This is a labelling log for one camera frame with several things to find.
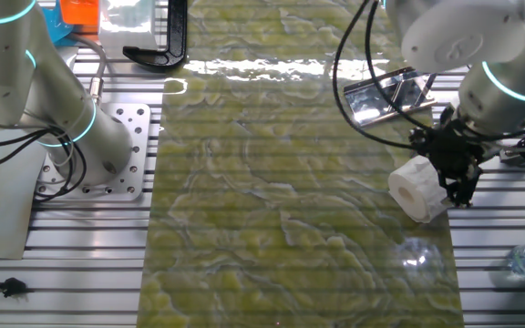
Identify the white toilet paper roll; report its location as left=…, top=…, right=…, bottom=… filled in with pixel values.
left=387, top=154, right=455, bottom=224

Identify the translucent plastic box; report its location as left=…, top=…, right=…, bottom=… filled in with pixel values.
left=98, top=0, right=159, bottom=49

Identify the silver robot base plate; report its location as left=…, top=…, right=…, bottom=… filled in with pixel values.
left=34, top=102, right=152, bottom=202

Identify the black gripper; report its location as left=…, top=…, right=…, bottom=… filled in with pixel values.
left=410, top=107, right=487, bottom=209

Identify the black C-clamp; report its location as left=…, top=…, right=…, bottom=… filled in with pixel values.
left=122, top=0, right=189, bottom=69

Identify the black power plug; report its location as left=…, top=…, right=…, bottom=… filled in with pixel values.
left=0, top=276, right=35, bottom=300

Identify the green marble pattern mat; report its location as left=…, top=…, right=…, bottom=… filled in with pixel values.
left=135, top=0, right=467, bottom=328

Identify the shiny metal toilet paper holder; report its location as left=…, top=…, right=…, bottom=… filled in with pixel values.
left=343, top=67, right=439, bottom=128

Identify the grey cable with metal connector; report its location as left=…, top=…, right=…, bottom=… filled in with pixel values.
left=68, top=32, right=108, bottom=107

